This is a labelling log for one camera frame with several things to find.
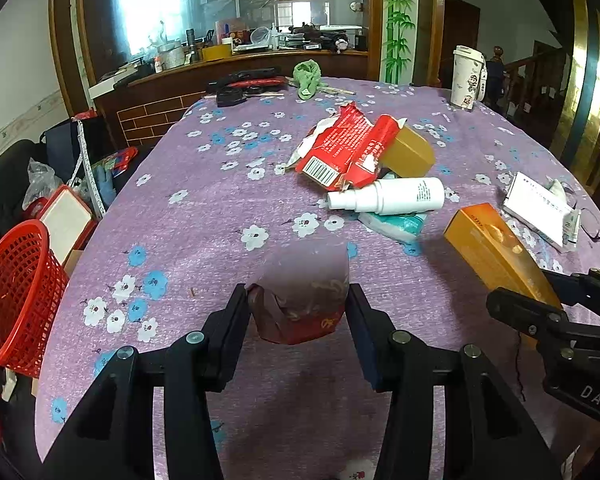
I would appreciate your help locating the red green packet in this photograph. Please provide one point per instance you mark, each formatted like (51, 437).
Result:
(115, 160)

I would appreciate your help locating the bamboo painted panel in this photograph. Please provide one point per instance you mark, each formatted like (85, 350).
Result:
(399, 20)

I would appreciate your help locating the white printed tumbler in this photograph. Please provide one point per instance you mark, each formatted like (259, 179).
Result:
(466, 80)

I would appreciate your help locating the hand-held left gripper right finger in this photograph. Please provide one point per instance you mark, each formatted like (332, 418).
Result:
(361, 340)

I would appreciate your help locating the clear eyeglasses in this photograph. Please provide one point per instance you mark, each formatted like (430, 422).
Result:
(594, 222)

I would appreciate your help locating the red framed white box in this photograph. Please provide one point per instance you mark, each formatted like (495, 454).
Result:
(66, 220)

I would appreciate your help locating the black sofa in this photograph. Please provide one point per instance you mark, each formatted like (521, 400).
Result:
(2, 195)

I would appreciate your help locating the etched glass partition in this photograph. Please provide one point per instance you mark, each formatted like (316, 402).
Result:
(180, 0)

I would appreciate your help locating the gold box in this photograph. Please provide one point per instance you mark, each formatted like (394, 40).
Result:
(410, 152)

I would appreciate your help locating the green cloth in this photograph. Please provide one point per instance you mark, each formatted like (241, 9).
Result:
(307, 77)

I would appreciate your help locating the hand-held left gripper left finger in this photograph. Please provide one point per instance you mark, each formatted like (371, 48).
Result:
(231, 332)

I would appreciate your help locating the cardboard box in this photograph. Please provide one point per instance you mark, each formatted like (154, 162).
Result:
(74, 262)

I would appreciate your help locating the red folded umbrella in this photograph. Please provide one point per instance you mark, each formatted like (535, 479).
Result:
(262, 84)

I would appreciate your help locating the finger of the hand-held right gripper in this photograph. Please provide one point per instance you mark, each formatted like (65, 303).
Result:
(587, 285)
(525, 312)

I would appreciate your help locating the brick pattern wooden cabinet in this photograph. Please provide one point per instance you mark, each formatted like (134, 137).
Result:
(145, 110)

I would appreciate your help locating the dark red patterned carton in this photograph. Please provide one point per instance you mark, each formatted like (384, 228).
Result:
(300, 295)

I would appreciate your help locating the navy bag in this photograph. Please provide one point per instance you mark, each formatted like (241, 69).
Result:
(62, 147)

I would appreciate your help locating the torn red carton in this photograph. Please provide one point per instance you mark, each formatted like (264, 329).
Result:
(345, 147)

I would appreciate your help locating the red plastic mesh basket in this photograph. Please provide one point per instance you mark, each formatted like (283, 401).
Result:
(20, 290)

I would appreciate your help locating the purple floral tablecloth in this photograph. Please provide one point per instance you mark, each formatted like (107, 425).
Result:
(205, 220)

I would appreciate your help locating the dark wooden door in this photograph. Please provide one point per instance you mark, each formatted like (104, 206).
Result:
(461, 30)

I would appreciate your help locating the white tube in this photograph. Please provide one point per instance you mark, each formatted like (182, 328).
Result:
(571, 227)

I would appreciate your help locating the clear plastic bag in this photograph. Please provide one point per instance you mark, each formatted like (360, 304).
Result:
(41, 185)

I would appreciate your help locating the teal tissue pack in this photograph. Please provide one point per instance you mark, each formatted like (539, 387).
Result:
(397, 224)

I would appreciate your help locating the crumpled white tissue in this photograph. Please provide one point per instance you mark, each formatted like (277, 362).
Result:
(560, 191)

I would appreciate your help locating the orange rectangular box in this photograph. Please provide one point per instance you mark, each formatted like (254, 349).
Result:
(500, 250)

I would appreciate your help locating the white printed box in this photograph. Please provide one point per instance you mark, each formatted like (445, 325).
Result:
(532, 205)

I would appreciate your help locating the white spray bottle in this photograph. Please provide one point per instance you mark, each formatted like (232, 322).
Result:
(395, 196)

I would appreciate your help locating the wooden stair railing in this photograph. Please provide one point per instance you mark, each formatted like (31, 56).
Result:
(522, 80)

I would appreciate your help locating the black pouch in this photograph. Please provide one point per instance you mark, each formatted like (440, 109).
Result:
(235, 96)

